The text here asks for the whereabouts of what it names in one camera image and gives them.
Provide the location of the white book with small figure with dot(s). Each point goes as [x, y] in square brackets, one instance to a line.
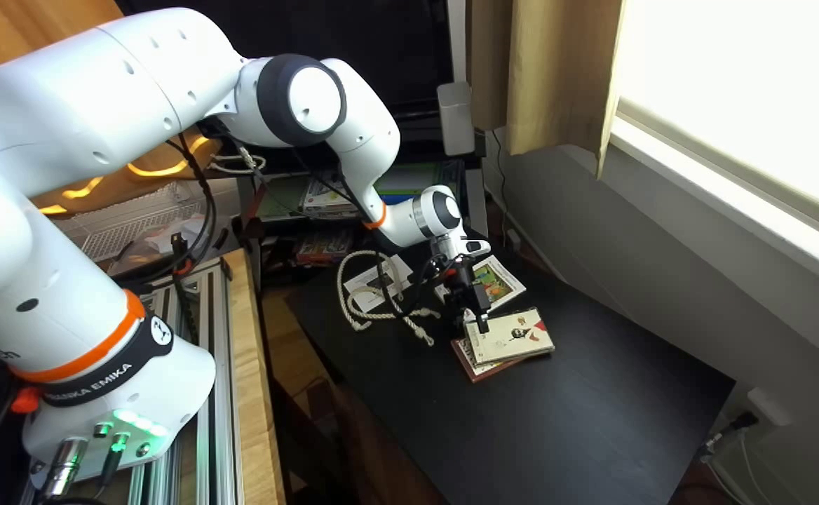
[514, 338]

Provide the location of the wide tan curtain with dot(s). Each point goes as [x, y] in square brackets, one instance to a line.
[538, 73]

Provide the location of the black television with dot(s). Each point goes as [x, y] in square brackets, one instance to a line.
[363, 37]

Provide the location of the white power strip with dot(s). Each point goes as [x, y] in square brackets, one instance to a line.
[756, 415]

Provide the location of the light wooden mounting board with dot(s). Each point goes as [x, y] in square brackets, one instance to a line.
[254, 373]

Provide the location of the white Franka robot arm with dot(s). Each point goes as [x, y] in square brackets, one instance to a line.
[74, 185]

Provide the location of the yellow curved object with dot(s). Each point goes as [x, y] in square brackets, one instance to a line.
[102, 184]

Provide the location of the white box device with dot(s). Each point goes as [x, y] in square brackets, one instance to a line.
[454, 115]

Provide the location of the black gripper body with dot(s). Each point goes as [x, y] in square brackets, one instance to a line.
[454, 270]

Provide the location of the white book with colourful illustration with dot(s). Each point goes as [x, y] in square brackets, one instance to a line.
[498, 285]

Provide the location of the aluminium rail frame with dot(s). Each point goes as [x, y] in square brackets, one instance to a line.
[195, 373]

